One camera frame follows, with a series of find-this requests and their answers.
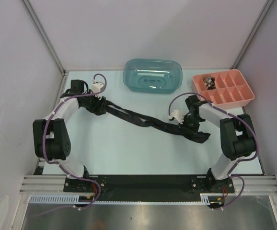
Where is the white slotted cable duct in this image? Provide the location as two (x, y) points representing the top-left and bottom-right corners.
(29, 194), (213, 205)

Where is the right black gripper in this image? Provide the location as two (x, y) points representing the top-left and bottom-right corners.
(178, 115), (203, 136)

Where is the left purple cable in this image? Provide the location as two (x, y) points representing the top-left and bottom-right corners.
(42, 73), (108, 211)

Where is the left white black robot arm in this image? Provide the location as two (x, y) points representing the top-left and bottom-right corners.
(33, 77), (107, 192)

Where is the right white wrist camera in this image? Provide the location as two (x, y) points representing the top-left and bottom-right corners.
(168, 110), (185, 125)

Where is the pink compartment organizer tray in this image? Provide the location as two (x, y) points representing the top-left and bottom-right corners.
(192, 69), (255, 109)

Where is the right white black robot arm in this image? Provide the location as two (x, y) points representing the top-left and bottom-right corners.
(179, 95), (258, 192)

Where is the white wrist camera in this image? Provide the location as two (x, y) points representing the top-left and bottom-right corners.
(168, 110), (185, 125)
(91, 81), (106, 93)

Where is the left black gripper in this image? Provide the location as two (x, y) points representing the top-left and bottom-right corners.
(81, 90), (106, 116)

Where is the rolled tie in tray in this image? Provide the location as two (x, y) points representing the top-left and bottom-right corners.
(203, 76), (216, 90)

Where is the dark striped necktie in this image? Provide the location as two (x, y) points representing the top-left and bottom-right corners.
(96, 100), (210, 144)

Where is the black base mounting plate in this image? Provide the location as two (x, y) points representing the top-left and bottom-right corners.
(63, 174), (235, 202)

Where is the teal transparent plastic tub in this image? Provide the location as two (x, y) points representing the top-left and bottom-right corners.
(123, 58), (183, 94)

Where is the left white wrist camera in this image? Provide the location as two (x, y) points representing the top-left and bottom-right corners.
(91, 81), (106, 93)

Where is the aluminium extrusion rail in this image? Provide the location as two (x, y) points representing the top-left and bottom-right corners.
(19, 175), (277, 196)

